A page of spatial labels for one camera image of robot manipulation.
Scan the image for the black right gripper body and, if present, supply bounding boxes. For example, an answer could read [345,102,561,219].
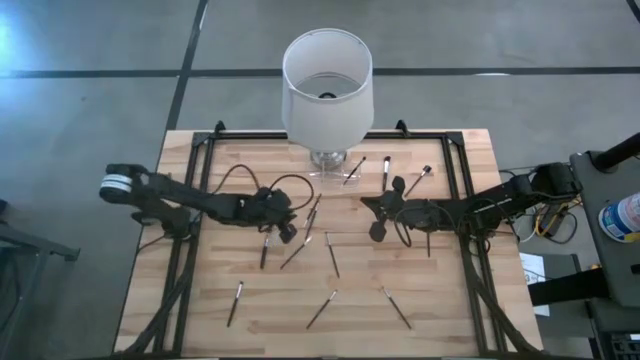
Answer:
[388,198,441,235]

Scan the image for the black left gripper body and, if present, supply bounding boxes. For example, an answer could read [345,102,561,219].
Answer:
[238,189,279,230]

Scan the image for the makeup brush round black head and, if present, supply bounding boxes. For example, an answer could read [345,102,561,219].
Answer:
[403,165,433,198]

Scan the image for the clear glass lamp base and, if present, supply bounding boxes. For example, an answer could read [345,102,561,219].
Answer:
[305,159,362,189]

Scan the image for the white lamp shade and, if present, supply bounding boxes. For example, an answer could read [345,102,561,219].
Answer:
[281,28,375,170]

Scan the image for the white paper sheet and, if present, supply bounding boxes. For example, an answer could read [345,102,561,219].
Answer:
[519,252,551,317]

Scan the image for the black power device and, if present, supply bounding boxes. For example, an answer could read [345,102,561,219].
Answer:
[537,199,566,236]

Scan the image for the white wipes canister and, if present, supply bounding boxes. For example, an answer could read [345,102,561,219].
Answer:
[598,192,640,244]

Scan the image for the grey side cart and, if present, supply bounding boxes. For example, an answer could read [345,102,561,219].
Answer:
[569,149,640,307]

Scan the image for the black cart pole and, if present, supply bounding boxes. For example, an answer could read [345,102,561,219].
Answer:
[592,132,640,171]

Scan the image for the dark metal stand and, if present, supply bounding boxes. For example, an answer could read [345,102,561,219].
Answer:
[0,199,81,360]

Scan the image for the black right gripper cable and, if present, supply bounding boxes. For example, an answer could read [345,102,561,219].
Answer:
[393,212,417,249]

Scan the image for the black left wrist camera cable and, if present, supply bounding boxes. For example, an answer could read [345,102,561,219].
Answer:
[269,173,315,212]

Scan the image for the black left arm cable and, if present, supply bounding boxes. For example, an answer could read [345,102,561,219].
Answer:
[212,163,261,199]

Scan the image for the black aluminium table frame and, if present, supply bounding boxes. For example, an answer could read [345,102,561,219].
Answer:
[114,119,546,359]

